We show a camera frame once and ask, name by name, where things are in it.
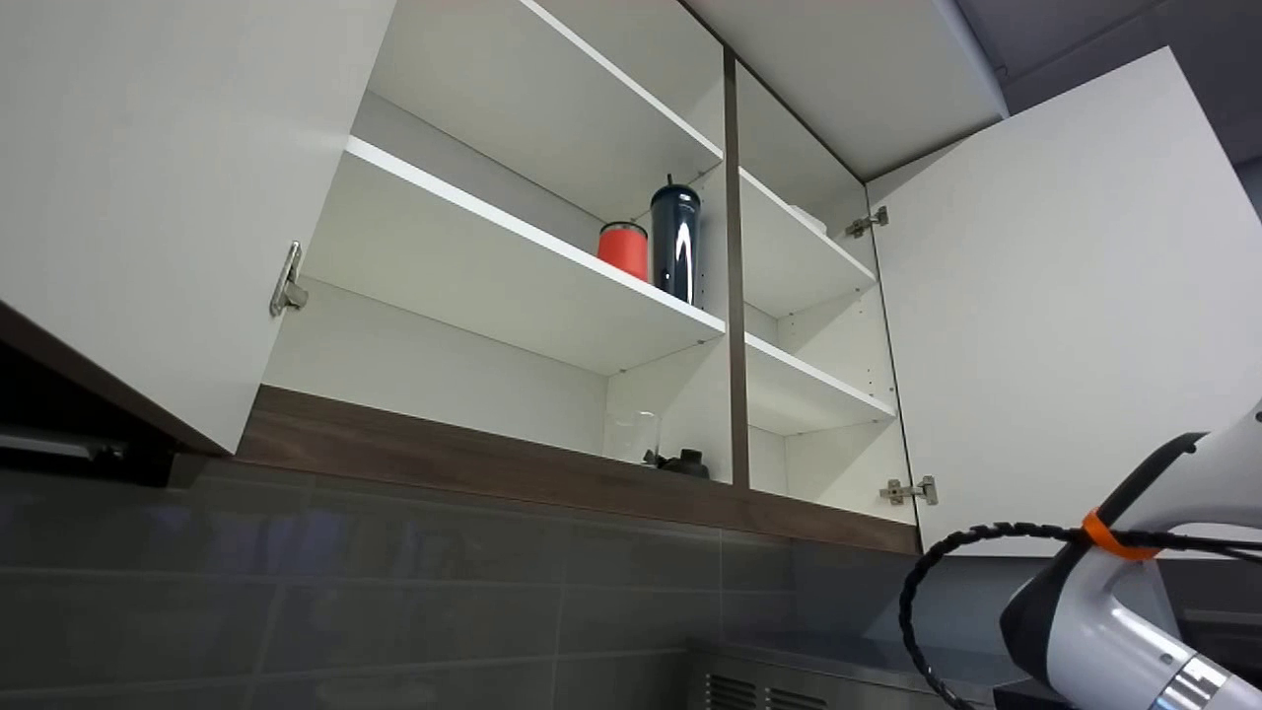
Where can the white cupboard door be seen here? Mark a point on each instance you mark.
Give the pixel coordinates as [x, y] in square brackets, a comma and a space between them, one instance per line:
[1052, 290]
[159, 182]

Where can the small black object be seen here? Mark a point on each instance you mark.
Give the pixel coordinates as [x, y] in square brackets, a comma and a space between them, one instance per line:
[680, 464]

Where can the white wall cupboard carcass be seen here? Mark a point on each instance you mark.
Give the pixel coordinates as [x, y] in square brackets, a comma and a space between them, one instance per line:
[459, 251]

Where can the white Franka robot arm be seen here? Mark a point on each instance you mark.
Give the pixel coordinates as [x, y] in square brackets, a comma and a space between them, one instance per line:
[1107, 633]

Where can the red cup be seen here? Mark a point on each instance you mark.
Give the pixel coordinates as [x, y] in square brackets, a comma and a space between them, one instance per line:
[623, 251]

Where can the grey vented metal appliance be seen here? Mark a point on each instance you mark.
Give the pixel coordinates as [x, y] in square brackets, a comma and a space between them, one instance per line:
[791, 675]

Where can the brown wooden cupboard trim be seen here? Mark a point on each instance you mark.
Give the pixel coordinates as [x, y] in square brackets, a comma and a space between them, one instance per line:
[459, 453]

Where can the grey cupboard divider post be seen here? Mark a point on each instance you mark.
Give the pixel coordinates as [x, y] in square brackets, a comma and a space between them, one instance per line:
[735, 261]

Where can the metal door hinge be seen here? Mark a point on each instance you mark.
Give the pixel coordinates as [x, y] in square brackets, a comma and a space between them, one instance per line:
[868, 221]
[908, 490]
[289, 280]

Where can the dark blue tumbler with lid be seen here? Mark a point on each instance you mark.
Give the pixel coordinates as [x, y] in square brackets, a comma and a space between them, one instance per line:
[677, 242]

